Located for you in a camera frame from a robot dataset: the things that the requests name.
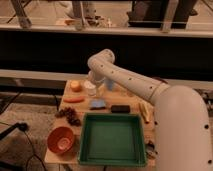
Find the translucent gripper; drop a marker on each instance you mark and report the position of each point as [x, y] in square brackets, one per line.
[94, 90]

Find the yellow red apple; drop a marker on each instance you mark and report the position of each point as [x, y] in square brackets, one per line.
[75, 86]

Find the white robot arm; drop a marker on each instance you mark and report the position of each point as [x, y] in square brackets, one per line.
[182, 127]

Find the red bowl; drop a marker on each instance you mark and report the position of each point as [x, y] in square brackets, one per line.
[60, 140]

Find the white cup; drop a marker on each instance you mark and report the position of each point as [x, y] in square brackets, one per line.
[86, 86]

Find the light blue cup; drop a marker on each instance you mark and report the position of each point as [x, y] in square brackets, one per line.
[109, 84]

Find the blue sponge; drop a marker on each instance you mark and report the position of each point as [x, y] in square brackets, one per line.
[97, 104]

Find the orange carrot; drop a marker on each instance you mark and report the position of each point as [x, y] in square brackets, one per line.
[74, 100]

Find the black rectangular block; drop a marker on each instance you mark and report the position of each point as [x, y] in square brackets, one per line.
[120, 109]

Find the bunch of dark grapes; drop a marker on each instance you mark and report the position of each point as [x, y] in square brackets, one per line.
[70, 114]

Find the green plastic tray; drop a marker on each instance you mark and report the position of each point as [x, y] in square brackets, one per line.
[112, 140]

